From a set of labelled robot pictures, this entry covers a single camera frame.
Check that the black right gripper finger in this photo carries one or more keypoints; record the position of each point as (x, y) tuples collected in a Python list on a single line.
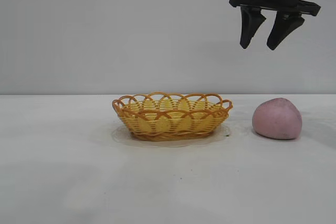
[(283, 31), (249, 26)]

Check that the pink round bun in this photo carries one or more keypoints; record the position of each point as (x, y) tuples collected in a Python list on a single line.
[(275, 119)]

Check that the yellow orange woven basket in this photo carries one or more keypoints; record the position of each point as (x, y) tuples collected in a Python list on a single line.
[(170, 124)]

